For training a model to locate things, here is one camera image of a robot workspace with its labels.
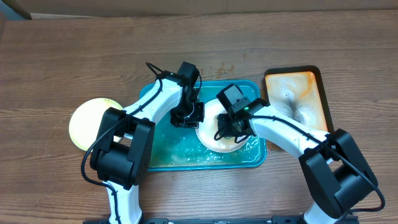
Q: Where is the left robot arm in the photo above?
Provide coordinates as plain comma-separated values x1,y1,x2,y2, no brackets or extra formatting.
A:
83,70,204,223

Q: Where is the yellow plate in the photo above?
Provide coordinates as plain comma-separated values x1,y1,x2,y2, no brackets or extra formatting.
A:
68,98,122,151

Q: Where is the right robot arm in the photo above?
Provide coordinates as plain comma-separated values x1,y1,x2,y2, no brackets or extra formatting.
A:
214,96,386,223

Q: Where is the black tray with orange liner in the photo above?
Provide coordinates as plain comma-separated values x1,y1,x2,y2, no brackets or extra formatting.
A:
264,65,334,133

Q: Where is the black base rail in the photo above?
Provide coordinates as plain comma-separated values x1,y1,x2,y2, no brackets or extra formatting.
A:
82,214,360,224

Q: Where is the teal plastic tray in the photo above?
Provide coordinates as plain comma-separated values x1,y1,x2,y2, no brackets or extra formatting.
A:
137,79,268,172

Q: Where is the white plate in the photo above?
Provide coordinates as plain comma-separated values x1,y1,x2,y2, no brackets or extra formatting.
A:
196,99,248,153

